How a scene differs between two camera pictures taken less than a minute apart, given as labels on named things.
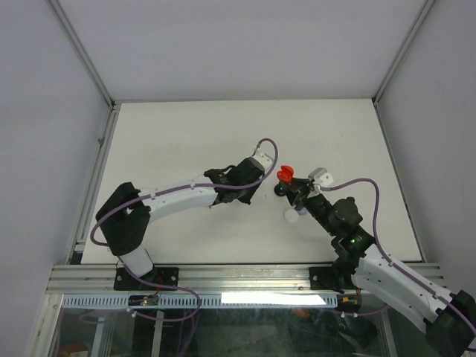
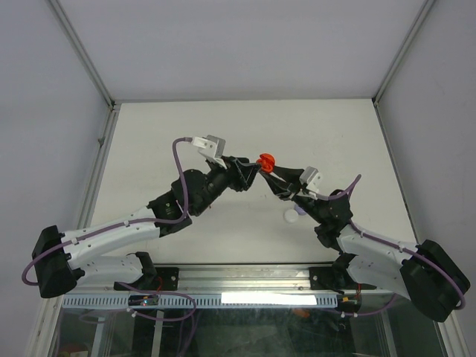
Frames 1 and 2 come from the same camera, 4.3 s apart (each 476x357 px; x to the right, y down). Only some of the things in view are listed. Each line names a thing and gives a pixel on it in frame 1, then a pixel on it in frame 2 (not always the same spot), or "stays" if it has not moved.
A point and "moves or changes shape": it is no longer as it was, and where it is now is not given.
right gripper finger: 300,185 to 288,175
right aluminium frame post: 423,13 stays
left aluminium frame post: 70,32 stays
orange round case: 285,174 moves or changes shape
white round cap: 291,216 stays
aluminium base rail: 280,278 stays
